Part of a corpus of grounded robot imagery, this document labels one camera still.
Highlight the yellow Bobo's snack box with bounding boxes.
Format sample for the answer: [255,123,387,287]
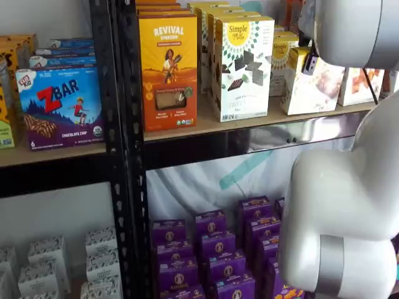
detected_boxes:
[0,34,39,94]
[0,83,16,150]

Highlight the orange pretzel crackers box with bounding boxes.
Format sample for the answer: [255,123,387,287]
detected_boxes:
[338,67,386,107]
[285,0,305,35]

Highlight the orange Revival cracker box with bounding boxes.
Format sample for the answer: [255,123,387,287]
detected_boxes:
[138,14,199,132]
[137,8,191,18]
[135,2,181,10]

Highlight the purple Annie's snack box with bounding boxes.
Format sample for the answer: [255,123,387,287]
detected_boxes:
[155,242,194,265]
[214,273,256,299]
[205,252,247,281]
[195,210,227,236]
[255,235,281,265]
[244,216,282,247]
[158,263,199,292]
[264,258,306,299]
[199,232,236,259]
[160,286,205,299]
[238,195,272,237]
[151,219,187,245]

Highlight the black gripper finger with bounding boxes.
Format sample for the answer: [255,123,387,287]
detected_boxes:
[302,51,319,75]

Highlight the Simple Mills sweet thins box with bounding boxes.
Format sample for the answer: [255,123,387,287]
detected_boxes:
[206,11,262,97]
[213,15,276,123]
[195,6,246,94]
[186,1,230,9]

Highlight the Simple Mills almond bars box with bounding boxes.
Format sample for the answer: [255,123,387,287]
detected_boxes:
[274,30,299,40]
[269,37,300,97]
[280,46,346,116]

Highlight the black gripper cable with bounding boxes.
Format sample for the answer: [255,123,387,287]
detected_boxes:
[362,67,378,105]

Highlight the blue Zbar snack box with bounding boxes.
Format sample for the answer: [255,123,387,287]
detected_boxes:
[29,55,97,69]
[15,65,105,152]
[49,39,94,50]
[34,48,96,59]

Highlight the white patterned small box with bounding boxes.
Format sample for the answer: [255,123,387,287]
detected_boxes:
[19,290,60,299]
[0,247,18,272]
[80,277,123,299]
[85,227,118,255]
[86,249,121,281]
[17,264,59,297]
[27,235,68,268]

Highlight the black metal shelf rack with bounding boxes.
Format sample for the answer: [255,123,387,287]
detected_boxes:
[113,0,368,299]
[0,0,128,299]

